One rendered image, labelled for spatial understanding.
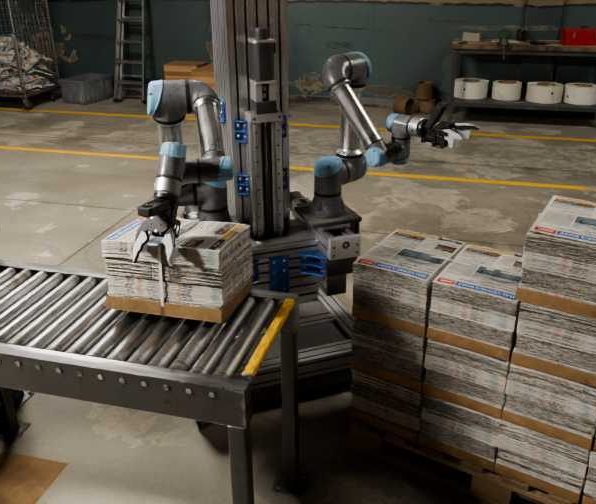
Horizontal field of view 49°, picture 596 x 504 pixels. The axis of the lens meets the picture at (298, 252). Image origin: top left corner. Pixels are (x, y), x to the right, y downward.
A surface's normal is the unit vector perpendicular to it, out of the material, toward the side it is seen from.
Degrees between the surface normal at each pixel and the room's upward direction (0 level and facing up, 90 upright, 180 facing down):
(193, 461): 0
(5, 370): 90
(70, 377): 90
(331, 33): 90
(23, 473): 0
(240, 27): 90
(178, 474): 0
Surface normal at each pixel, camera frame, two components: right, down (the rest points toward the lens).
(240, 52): 0.34, 0.38
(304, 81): -0.25, 0.40
